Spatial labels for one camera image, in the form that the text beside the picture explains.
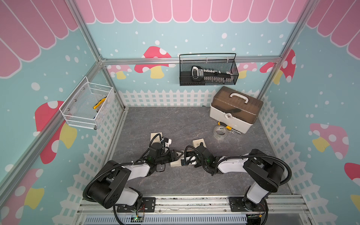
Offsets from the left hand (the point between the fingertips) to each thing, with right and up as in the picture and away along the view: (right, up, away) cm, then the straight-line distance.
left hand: (181, 156), depth 86 cm
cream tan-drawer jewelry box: (+4, +1, -7) cm, 8 cm away
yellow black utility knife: (-44, +32, -10) cm, 56 cm away
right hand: (+6, +2, +5) cm, 8 cm away
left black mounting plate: (-17, -23, -12) cm, 31 cm away
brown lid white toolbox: (+35, +30, +6) cm, 47 cm away
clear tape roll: (+28, +14, +17) cm, 36 cm away
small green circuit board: (-23, -29, -14) cm, 39 cm away
